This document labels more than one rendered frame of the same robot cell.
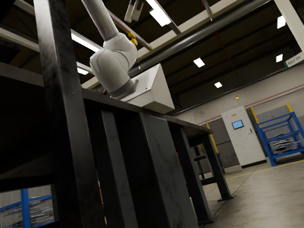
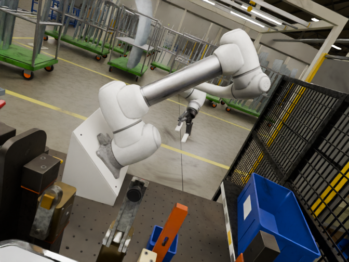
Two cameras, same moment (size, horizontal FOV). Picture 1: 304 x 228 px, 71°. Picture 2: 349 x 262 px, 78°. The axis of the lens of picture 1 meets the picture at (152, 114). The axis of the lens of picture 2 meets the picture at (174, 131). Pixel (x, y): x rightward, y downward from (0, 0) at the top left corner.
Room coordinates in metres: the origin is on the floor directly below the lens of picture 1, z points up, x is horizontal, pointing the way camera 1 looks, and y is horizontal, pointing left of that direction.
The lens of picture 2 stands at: (1.48, 1.03, 1.50)
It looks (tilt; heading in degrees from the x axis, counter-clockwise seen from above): 22 degrees down; 236
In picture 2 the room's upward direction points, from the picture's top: 23 degrees clockwise
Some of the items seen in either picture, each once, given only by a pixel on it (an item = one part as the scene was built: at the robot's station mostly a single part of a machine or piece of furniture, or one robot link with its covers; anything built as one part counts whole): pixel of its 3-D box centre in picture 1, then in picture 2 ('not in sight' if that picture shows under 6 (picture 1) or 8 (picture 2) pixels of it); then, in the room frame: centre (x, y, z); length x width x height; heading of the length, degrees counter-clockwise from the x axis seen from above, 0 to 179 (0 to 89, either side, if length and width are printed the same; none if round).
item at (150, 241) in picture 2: not in sight; (161, 246); (1.01, 0.56, 0.75); 0.11 x 0.10 x 0.09; 148
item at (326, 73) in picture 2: not in sight; (305, 145); (-1.01, -0.16, 1.00); 1.34 x 0.14 x 2.00; 64
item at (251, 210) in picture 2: not in sight; (269, 219); (0.81, 0.75, 1.10); 0.30 x 0.17 x 0.13; 48
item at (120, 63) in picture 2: not in sight; (136, 45); (-0.64, -5.99, 0.89); 1.90 x 1.00 x 1.77; 65
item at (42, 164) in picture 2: not in sight; (33, 222); (1.47, 0.54, 0.91); 0.07 x 0.05 x 0.42; 58
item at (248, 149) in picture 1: (240, 130); not in sight; (7.61, -2.84, 1.22); 0.80 x 0.54 x 2.45; 64
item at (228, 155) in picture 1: (215, 146); not in sight; (8.62, -2.05, 1.00); 3.64 x 0.14 x 2.00; 64
